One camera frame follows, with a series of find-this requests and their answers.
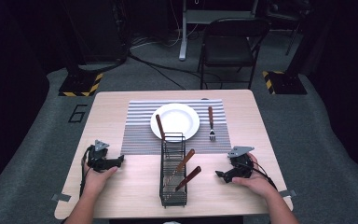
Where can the black folding chair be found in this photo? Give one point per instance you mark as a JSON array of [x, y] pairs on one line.
[[227, 49]]

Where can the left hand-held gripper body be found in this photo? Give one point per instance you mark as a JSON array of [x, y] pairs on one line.
[[99, 158]]

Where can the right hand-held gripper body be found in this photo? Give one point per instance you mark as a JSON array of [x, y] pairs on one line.
[[240, 165]]

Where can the white plate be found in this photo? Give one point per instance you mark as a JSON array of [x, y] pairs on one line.
[[177, 119]]

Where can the white metal stand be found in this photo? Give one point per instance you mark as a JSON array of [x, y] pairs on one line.
[[183, 37]]

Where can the grey striped placemat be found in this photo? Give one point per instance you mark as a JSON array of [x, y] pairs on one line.
[[140, 140]]

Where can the person's left hand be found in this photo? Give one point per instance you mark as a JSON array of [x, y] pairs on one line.
[[97, 180]]

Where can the grey tape piece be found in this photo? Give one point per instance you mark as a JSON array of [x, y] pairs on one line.
[[288, 193], [61, 197]]

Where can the person's right hand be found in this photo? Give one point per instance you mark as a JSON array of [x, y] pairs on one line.
[[256, 183]]

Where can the hazard-striped black base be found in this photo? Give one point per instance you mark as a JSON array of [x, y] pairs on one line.
[[286, 83], [80, 84]]

